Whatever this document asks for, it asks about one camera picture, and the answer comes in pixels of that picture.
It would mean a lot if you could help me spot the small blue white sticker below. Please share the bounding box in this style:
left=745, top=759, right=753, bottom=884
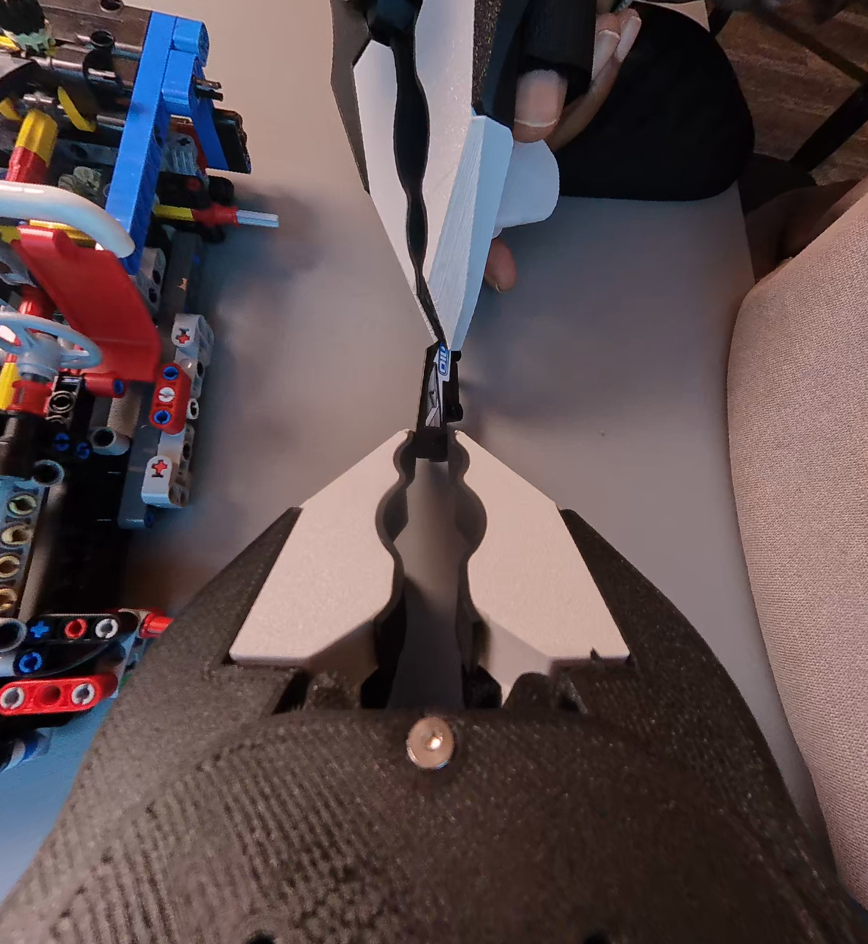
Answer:
left=422, top=343, right=455, bottom=430

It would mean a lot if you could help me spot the person's right hand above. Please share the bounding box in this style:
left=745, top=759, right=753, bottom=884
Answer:
left=482, top=0, right=645, bottom=294

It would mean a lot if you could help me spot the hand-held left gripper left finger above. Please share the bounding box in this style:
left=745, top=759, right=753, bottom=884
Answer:
left=229, top=430, right=414, bottom=674

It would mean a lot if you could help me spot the partly built lego car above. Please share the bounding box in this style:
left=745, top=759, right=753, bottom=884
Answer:
left=0, top=0, right=281, bottom=790

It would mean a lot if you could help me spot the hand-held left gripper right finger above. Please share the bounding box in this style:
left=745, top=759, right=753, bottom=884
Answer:
left=449, top=430, right=631, bottom=677

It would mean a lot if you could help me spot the black lego subassembly red pin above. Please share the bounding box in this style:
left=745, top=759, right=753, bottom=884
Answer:
left=413, top=341, right=463, bottom=464

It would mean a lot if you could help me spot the black wrist rest pad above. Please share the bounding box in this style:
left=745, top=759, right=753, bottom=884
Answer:
left=552, top=0, right=755, bottom=202

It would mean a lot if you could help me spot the person's torso beige hoodie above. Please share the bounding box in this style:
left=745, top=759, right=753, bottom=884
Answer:
left=727, top=140, right=868, bottom=930

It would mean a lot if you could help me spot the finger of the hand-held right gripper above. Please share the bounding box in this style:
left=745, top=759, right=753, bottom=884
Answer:
left=413, top=0, right=516, bottom=351
left=351, top=40, right=441, bottom=344

